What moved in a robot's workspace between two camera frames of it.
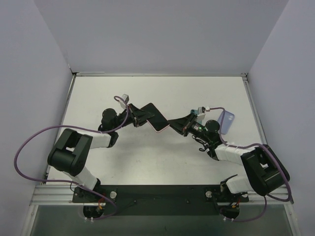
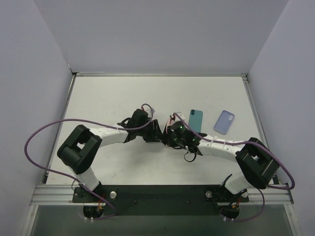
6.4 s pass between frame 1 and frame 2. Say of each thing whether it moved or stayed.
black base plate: stayed
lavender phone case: stayed
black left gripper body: moved
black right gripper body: moved
